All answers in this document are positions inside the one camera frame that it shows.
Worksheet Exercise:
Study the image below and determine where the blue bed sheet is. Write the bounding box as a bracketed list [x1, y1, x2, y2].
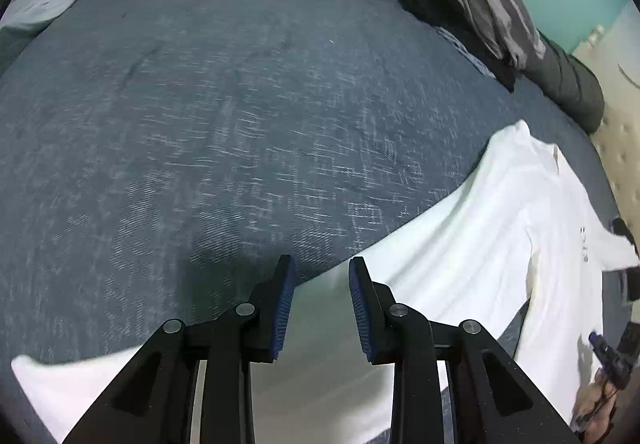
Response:
[0, 0, 637, 444]

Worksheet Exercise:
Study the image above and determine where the person right hand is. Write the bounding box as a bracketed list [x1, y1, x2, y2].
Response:
[573, 368, 618, 444]

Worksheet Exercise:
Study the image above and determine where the cream tufted headboard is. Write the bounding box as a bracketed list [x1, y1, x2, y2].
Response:
[574, 1, 640, 237]

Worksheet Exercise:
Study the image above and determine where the white long sleeve shirt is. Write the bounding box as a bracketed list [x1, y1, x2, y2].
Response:
[10, 118, 640, 444]

